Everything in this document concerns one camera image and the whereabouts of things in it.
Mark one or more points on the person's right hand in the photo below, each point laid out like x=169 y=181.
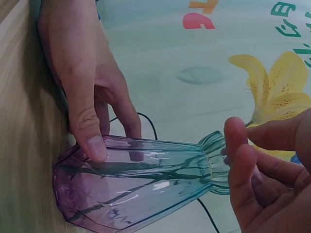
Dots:
x=281 y=184

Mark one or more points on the person's left hand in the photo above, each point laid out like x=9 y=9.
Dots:
x=75 y=55

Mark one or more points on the purple and teal glass vase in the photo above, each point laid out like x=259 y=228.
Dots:
x=136 y=184

